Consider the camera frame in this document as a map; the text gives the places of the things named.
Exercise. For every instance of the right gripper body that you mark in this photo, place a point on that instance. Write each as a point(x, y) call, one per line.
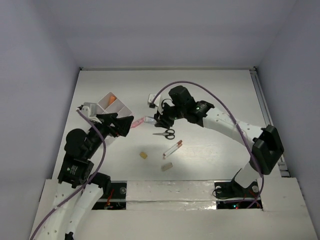
point(169, 113)

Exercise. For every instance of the white compartment organizer tray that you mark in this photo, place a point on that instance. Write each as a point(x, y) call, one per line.
point(117, 106)

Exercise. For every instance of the small spray bottle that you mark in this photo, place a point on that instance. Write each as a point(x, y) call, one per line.
point(149, 120)

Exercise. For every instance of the black handled scissors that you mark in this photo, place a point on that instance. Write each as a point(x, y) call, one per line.
point(168, 134)

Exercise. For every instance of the grey eraser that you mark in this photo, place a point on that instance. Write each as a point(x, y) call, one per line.
point(166, 166)

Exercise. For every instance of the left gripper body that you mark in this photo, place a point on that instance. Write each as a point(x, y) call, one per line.
point(109, 124)

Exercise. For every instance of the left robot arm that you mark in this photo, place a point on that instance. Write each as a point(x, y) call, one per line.
point(79, 182)

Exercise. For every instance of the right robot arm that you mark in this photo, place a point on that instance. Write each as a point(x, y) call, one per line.
point(263, 143)

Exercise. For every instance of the orange cap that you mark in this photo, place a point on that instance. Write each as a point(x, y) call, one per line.
point(112, 99)

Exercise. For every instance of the white marker brown cap lower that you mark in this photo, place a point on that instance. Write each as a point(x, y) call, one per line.
point(166, 156)

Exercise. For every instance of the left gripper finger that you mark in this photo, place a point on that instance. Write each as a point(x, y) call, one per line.
point(123, 125)
point(107, 119)

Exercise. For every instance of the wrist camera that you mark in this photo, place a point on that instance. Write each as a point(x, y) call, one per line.
point(88, 109)
point(153, 100)

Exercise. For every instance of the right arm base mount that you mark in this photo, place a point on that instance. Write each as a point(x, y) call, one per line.
point(231, 197)

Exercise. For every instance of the white marker brown cap upper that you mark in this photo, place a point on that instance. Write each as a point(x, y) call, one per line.
point(172, 148)

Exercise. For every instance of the yellow eraser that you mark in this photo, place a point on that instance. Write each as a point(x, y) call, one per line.
point(143, 155)

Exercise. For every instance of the pink highlighter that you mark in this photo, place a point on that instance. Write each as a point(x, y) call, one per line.
point(138, 122)

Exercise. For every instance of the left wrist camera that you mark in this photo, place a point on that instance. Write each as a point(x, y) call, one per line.
point(88, 109)

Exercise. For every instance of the aluminium rail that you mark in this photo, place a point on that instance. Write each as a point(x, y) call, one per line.
point(281, 164)

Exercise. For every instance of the white marker brown cap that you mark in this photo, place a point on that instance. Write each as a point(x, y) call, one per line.
point(166, 156)
point(172, 148)

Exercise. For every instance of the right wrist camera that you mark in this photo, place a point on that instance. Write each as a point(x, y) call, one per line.
point(153, 100)

